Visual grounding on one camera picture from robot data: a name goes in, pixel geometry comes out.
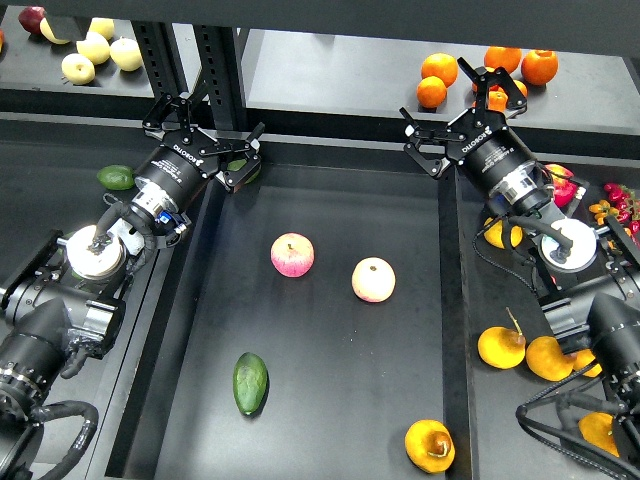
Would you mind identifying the pale yellow pear partly hidden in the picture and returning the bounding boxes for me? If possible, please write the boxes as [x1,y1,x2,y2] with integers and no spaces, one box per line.
[40,18,69,45]

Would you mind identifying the pale yellow pink apple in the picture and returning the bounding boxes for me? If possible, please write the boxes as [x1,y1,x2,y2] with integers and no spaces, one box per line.
[351,257,396,303]

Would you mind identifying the orange front bottom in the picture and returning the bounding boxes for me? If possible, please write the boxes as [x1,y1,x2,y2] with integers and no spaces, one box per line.
[484,91,508,112]

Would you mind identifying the red apple right tray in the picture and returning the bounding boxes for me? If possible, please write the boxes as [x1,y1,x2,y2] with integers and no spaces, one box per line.
[545,164,578,208]

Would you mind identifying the pale yellow pear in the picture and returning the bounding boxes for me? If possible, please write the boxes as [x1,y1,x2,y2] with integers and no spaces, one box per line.
[110,37,143,72]
[76,31,110,65]
[89,17,115,41]
[61,53,96,85]

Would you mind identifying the left black tray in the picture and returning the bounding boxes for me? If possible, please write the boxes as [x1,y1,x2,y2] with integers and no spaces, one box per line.
[1,115,208,479]

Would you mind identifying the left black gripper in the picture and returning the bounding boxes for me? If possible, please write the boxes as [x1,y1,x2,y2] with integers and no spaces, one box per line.
[134,80,265,215]

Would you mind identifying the pale yellow pear right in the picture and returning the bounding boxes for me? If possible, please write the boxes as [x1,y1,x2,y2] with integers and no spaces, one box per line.
[110,37,143,72]

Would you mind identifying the right black tray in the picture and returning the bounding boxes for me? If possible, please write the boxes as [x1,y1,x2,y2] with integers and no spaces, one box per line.
[438,171,603,479]

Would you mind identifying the small yellow pear behind arm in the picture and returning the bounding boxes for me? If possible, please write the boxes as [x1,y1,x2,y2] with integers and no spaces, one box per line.
[573,349,602,378]

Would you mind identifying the yellow pear middle right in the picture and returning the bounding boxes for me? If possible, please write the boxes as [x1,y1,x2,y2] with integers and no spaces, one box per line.
[525,336,575,382]

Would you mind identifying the pale yellow pear back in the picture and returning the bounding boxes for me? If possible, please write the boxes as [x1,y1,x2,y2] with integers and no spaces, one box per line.
[89,17,115,41]

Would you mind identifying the green avocado tray corner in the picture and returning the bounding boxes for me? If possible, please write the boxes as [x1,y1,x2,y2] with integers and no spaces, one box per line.
[225,158,261,187]

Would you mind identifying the cherry tomato bunch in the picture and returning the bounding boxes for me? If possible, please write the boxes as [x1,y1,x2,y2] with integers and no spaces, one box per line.
[588,182,639,236]

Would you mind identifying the orange top right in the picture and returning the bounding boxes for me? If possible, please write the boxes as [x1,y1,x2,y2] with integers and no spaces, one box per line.
[521,50,559,86]

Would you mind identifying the yellow pear upper right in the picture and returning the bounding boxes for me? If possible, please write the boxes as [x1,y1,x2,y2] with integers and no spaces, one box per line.
[483,217,523,249]

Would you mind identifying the yellow pear bottom right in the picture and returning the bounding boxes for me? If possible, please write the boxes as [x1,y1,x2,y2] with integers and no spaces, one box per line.
[578,412,619,457]

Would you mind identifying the pink red apple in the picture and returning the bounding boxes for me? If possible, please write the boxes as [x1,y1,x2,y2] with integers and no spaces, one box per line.
[270,232,315,278]

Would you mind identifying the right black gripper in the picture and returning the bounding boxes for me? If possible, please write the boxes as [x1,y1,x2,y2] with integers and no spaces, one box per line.
[398,56,539,194]

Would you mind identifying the dark red apple shelf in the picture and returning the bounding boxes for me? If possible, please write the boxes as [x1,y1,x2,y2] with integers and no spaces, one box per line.
[18,6,46,36]

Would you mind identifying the orange far left lower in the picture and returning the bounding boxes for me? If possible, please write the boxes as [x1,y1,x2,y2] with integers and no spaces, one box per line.
[416,76,447,109]

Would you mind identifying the orange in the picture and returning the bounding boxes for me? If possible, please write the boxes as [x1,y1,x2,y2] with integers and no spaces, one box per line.
[514,80,528,98]
[421,52,458,87]
[484,46,522,74]
[521,50,559,86]
[484,91,508,112]
[416,76,447,109]

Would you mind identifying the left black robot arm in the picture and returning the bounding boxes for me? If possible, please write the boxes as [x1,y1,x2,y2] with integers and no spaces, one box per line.
[1,85,264,479]

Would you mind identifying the yellow pear in center tray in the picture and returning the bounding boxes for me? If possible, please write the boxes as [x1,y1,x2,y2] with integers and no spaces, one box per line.
[404,419,456,474]

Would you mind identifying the yellow pear with stem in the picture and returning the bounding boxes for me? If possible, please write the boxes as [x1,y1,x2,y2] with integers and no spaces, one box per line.
[477,307,526,369]

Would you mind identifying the black perforated shelf post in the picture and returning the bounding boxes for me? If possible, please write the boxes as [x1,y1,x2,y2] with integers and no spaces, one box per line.
[131,21,248,131]

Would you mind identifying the orange far left upper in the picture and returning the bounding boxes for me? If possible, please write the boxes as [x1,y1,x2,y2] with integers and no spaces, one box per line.
[421,52,458,87]

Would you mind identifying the pale yellow pear middle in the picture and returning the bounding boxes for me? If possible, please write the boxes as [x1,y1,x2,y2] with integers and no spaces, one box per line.
[76,31,110,65]

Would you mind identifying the green avocado left tray top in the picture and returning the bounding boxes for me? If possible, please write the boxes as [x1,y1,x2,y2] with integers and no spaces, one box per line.
[96,164,135,191]

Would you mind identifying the orange top middle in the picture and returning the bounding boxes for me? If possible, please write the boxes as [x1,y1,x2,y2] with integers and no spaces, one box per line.
[484,46,522,74]

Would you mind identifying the orange right lower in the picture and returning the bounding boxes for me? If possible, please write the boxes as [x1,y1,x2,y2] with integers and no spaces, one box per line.
[514,80,528,98]

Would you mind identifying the black tray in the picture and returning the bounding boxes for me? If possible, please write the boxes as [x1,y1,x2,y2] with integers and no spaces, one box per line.
[104,130,474,480]
[1,115,208,479]
[438,171,603,479]

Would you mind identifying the pale yellow pear front left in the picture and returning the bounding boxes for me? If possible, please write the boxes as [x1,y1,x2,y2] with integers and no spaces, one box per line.
[61,53,96,85]

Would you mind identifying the center black tray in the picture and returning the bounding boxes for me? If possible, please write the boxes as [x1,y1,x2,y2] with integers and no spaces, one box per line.
[104,130,474,480]

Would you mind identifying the dark green avocado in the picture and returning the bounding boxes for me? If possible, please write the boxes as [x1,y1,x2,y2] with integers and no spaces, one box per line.
[232,352,268,415]

